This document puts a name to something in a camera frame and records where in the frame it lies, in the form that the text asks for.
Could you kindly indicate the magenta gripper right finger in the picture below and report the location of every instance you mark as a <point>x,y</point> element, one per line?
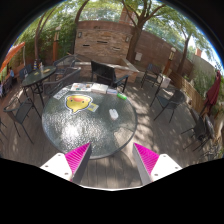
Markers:
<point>153,166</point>

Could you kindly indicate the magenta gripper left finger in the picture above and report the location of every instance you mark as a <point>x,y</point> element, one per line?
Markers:
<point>70,166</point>

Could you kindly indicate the round glass patio table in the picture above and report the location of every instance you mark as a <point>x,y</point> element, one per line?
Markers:
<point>67,130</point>

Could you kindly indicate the small yellow card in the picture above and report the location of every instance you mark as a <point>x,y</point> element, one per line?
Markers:
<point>93,107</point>

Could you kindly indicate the black chair far right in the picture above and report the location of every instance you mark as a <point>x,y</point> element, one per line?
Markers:
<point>203,131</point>

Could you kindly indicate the black chair left front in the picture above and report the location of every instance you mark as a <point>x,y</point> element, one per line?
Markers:
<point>18,111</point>

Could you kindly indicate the green marker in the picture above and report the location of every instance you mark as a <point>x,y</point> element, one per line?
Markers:
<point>121,96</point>

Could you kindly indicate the colourful magazine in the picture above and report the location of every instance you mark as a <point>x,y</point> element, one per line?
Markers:
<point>81,87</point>

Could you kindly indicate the white book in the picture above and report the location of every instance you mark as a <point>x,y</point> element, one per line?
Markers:
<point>99,88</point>

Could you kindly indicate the black chair left of table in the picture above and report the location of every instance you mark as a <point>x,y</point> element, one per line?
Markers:
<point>70,76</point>

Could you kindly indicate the folded red umbrella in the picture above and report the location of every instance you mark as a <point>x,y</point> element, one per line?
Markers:
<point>212,94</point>

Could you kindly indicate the black chair back right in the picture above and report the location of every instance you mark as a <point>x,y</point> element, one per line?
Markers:
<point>153,74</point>

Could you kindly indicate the black chair behind table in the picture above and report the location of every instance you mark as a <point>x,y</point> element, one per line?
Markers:
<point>105,74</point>

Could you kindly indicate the orange umbrella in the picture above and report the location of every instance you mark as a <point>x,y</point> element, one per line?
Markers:
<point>12,51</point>

